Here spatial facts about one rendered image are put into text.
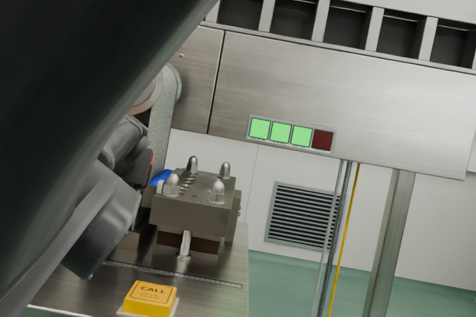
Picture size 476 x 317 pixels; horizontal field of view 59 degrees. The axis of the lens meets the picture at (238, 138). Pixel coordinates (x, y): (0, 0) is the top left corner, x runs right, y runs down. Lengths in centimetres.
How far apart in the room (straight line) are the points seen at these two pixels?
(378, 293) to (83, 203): 142
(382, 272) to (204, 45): 92
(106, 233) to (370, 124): 110
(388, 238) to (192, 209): 81
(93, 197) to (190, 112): 103
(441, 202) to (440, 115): 268
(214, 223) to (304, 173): 277
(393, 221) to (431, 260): 259
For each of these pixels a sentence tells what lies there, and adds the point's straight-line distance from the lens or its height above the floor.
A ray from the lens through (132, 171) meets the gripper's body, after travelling 73.
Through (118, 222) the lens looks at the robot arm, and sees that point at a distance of 21.
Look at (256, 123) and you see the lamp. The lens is 120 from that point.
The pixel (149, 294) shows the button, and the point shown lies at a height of 92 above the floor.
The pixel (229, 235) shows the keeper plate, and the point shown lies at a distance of 105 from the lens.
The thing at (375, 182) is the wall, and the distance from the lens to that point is 375.
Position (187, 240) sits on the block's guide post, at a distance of 92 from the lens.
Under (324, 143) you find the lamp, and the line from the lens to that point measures 122.
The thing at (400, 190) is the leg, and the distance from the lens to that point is 148.
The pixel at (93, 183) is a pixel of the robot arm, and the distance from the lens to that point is 20.
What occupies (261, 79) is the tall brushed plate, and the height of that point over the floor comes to 132.
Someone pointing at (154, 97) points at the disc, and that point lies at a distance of 90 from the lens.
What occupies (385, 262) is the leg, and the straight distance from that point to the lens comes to 153.
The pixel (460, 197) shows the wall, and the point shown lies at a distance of 402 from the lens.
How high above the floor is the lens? 124
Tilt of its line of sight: 4 degrees down
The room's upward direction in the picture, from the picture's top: 10 degrees clockwise
